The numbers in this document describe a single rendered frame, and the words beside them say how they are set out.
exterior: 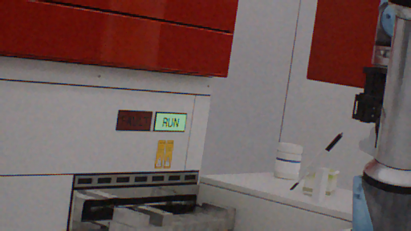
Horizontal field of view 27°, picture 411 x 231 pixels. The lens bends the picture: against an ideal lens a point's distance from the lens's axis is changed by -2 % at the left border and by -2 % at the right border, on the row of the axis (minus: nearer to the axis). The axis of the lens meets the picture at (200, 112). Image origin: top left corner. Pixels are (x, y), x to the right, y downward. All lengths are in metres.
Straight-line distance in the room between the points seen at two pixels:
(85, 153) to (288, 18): 3.40
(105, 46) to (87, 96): 0.13
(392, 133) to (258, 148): 3.81
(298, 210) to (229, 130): 2.81
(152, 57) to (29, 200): 0.43
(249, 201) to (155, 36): 0.49
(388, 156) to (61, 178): 0.81
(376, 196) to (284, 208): 0.76
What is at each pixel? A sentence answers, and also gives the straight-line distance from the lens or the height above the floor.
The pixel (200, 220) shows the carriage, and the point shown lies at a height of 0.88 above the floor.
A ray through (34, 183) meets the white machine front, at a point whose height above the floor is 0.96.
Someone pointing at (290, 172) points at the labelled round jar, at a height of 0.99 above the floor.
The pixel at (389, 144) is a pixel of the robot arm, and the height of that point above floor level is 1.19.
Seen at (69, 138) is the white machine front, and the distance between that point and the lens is 1.93.
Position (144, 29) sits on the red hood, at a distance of 1.97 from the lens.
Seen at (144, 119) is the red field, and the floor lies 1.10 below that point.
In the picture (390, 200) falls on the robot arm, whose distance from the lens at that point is 1.40.
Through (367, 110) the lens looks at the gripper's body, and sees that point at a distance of 1.83.
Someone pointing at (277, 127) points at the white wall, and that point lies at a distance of 5.30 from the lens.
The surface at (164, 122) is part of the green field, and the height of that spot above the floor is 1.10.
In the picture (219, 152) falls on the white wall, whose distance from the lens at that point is 4.87.
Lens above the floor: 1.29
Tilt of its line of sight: 4 degrees down
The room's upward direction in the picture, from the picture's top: 8 degrees clockwise
